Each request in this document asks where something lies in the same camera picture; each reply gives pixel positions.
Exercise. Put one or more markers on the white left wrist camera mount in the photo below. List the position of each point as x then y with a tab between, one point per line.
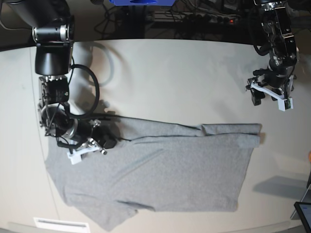
285	90

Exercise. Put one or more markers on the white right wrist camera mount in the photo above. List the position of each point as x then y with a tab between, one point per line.
75	155

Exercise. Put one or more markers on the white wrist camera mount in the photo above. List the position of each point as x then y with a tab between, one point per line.
285	90
75	155

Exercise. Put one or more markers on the white power strip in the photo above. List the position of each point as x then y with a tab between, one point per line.
167	16

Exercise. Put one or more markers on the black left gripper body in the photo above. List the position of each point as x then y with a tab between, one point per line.
273	78

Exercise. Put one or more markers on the black tablet with stand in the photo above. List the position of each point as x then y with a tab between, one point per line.
302	208

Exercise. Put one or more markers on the grey T-shirt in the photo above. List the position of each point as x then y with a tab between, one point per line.
157	166

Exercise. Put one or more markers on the white label strip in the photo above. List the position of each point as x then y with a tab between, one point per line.
39	220

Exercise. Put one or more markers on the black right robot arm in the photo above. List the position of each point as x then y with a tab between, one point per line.
53	33

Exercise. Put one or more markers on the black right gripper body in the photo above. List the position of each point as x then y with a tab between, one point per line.
99	137

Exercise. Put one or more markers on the blue plastic base block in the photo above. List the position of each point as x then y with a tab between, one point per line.
142	2

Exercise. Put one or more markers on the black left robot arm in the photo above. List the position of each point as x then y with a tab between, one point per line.
276	24

